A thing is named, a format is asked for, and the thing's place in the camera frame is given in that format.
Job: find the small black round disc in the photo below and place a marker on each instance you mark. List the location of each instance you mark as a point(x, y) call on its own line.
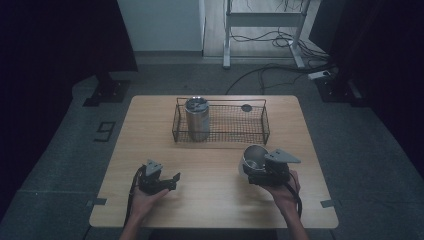
point(246, 108)

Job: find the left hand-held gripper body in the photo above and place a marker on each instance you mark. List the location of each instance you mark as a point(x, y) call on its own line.
point(150, 180)

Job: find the white power strip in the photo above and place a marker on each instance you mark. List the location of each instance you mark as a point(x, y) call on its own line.
point(318, 75)

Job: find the steel cup with lid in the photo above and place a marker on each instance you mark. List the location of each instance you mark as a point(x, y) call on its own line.
point(197, 121)

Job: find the black stand base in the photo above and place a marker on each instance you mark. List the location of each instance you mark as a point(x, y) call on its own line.
point(108, 91)
point(336, 90)

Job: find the white metal desk frame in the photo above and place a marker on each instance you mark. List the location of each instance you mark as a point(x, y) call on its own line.
point(263, 19)

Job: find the grey tape piece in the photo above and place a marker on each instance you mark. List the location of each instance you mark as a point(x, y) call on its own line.
point(97, 201)
point(327, 203)

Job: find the person's left hand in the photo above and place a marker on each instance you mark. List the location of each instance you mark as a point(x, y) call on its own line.
point(145, 205)

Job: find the person's right hand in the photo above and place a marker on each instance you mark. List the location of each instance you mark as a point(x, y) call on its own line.
point(283, 196)

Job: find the dark curtain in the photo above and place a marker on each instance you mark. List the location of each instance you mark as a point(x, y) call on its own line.
point(383, 50)
point(50, 50)

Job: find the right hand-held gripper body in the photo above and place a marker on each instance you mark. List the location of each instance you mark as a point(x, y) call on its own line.
point(275, 168)

